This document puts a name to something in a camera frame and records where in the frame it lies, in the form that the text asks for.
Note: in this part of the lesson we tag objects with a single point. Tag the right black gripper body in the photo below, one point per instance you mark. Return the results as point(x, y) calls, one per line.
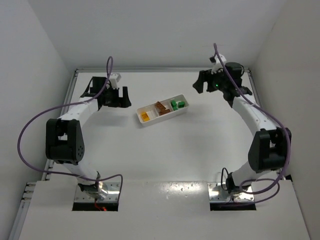
point(208, 81)

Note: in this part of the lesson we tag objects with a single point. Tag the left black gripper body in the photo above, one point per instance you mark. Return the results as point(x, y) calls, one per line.
point(116, 97)

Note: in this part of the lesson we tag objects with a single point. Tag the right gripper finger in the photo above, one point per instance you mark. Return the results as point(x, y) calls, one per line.
point(199, 85)
point(204, 75)

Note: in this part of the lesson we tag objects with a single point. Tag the yellow curved lego brick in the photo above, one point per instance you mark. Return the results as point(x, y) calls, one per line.
point(144, 116)

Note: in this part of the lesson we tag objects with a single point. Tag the green lego brick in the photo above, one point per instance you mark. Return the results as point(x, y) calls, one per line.
point(181, 104)
point(175, 107)
point(173, 103)

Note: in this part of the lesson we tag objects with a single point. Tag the brown lego plate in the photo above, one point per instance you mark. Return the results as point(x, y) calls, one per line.
point(159, 106)
point(164, 111)

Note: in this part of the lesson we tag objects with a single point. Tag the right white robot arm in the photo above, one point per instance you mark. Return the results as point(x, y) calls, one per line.
point(269, 147)

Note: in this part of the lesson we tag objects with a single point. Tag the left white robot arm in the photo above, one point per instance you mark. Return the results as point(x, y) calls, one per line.
point(64, 143)

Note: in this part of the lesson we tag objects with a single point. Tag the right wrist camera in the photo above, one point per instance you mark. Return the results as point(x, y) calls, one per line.
point(216, 62)

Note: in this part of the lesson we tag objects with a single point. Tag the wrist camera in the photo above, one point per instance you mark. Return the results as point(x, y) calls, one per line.
point(114, 80)
point(216, 62)

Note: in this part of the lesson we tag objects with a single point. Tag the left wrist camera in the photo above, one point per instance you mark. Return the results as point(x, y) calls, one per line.
point(114, 80)

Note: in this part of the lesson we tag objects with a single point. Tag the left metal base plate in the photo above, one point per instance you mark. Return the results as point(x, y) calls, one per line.
point(110, 192)

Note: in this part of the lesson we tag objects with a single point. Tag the metal base plate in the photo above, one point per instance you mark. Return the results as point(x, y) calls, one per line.
point(110, 192)
point(219, 196)

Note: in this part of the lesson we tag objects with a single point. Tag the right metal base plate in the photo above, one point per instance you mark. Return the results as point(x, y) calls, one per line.
point(219, 196)

